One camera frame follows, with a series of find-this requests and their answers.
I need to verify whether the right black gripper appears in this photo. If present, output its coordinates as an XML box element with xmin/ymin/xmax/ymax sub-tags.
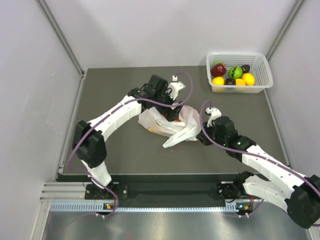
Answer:
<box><xmin>196</xmin><ymin>120</ymin><xmax>227</xmax><ymax>147</ymax></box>

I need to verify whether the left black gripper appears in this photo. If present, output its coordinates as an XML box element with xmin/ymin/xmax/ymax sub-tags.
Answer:
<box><xmin>153</xmin><ymin>86</ymin><xmax>183</xmax><ymax>122</ymax></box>

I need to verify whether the white printed plastic bag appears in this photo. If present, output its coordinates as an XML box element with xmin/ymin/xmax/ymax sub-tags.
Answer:
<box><xmin>138</xmin><ymin>105</ymin><xmax>201</xmax><ymax>149</ymax></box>

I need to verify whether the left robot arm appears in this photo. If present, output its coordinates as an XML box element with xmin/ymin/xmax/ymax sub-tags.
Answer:
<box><xmin>72</xmin><ymin>75</ymin><xmax>186</xmax><ymax>199</ymax></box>

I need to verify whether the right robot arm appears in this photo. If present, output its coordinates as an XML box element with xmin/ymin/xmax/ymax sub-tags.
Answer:
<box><xmin>197</xmin><ymin>116</ymin><xmax>320</xmax><ymax>229</ymax></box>

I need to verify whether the dark purple fruit front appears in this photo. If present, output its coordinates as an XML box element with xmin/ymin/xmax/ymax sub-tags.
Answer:
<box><xmin>224</xmin><ymin>78</ymin><xmax>236</xmax><ymax>86</ymax></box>

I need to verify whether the dark purple fruit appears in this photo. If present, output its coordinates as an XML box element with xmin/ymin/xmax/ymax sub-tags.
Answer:
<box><xmin>224</xmin><ymin>78</ymin><xmax>236</xmax><ymax>86</ymax></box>
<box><xmin>241</xmin><ymin>64</ymin><xmax>251</xmax><ymax>74</ymax></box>

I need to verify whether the green striped fruit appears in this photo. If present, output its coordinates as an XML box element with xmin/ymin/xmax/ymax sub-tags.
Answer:
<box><xmin>228</xmin><ymin>66</ymin><xmax>243</xmax><ymax>79</ymax></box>

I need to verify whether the dark purple fruit back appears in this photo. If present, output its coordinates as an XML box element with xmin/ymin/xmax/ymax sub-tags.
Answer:
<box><xmin>241</xmin><ymin>64</ymin><xmax>251</xmax><ymax>74</ymax></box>

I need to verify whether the yellow lemon left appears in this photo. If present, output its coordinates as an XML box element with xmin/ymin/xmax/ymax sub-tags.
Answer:
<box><xmin>212</xmin><ymin>76</ymin><xmax>225</xmax><ymax>86</ymax></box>

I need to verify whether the yellow lemon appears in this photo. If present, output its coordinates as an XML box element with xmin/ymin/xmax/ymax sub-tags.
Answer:
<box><xmin>212</xmin><ymin>76</ymin><xmax>225</xmax><ymax>86</ymax></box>
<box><xmin>235</xmin><ymin>78</ymin><xmax>246</xmax><ymax>86</ymax></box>
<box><xmin>241</xmin><ymin>72</ymin><xmax>256</xmax><ymax>86</ymax></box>

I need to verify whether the yellow lemon middle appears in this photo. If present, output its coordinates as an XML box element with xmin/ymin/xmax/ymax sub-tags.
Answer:
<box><xmin>235</xmin><ymin>78</ymin><xmax>246</xmax><ymax>86</ymax></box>

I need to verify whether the yellow lemon right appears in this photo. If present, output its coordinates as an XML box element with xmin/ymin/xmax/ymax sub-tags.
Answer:
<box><xmin>241</xmin><ymin>72</ymin><xmax>256</xmax><ymax>86</ymax></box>

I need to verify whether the red apple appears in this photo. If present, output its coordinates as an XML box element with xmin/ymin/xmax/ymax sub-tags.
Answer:
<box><xmin>210</xmin><ymin>63</ymin><xmax>227</xmax><ymax>78</ymax></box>

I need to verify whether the white perforated plastic basket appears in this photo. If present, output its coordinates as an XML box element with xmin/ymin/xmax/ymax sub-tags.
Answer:
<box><xmin>206</xmin><ymin>52</ymin><xmax>274</xmax><ymax>94</ymax></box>

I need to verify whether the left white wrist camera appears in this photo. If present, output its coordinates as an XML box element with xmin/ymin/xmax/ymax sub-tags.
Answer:
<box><xmin>165</xmin><ymin>75</ymin><xmax>186</xmax><ymax>101</ymax></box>

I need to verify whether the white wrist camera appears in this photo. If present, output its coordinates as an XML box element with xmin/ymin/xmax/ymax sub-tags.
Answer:
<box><xmin>165</xmin><ymin>75</ymin><xmax>186</xmax><ymax>101</ymax></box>
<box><xmin>205</xmin><ymin>107</ymin><xmax>222</xmax><ymax>128</ymax></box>

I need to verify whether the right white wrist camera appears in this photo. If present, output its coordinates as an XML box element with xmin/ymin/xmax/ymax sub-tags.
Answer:
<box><xmin>205</xmin><ymin>107</ymin><xmax>222</xmax><ymax>128</ymax></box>

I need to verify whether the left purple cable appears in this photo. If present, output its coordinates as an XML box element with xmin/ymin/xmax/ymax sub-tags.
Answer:
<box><xmin>66</xmin><ymin>71</ymin><xmax>194</xmax><ymax>218</ymax></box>

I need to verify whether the purple cable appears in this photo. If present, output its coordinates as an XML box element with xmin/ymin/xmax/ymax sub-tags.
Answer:
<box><xmin>66</xmin><ymin>71</ymin><xmax>194</xmax><ymax>218</ymax></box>
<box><xmin>199</xmin><ymin>100</ymin><xmax>320</xmax><ymax>227</ymax></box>

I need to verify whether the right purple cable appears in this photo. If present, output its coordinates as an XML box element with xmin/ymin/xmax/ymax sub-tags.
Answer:
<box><xmin>199</xmin><ymin>100</ymin><xmax>320</xmax><ymax>227</ymax></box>

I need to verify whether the slotted cable duct rail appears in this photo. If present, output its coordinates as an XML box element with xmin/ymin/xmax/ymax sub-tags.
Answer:
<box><xmin>49</xmin><ymin>201</ymin><xmax>253</xmax><ymax>213</ymax></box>

